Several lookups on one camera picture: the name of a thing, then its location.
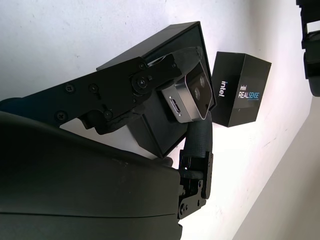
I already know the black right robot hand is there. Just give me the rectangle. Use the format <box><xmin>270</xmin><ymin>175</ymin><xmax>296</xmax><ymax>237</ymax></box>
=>
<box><xmin>0</xmin><ymin>46</ymin><xmax>215</xmax><ymax>240</ymax></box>

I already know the black camera box base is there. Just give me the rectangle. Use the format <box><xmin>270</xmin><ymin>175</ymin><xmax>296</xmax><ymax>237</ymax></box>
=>
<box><xmin>96</xmin><ymin>21</ymin><xmax>218</xmax><ymax>160</ymax></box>

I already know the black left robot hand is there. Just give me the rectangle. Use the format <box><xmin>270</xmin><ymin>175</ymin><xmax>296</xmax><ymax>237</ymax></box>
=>
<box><xmin>296</xmin><ymin>0</ymin><xmax>320</xmax><ymax>97</ymax></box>

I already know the black Intel RealSense box lid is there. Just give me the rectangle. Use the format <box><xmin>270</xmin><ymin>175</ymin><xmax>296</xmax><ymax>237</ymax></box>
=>
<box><xmin>210</xmin><ymin>51</ymin><xmax>273</xmax><ymax>128</ymax></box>

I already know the small silver depth camera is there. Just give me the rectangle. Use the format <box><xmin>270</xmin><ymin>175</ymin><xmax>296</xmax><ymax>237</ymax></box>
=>
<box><xmin>161</xmin><ymin>59</ymin><xmax>213</xmax><ymax>124</ymax></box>

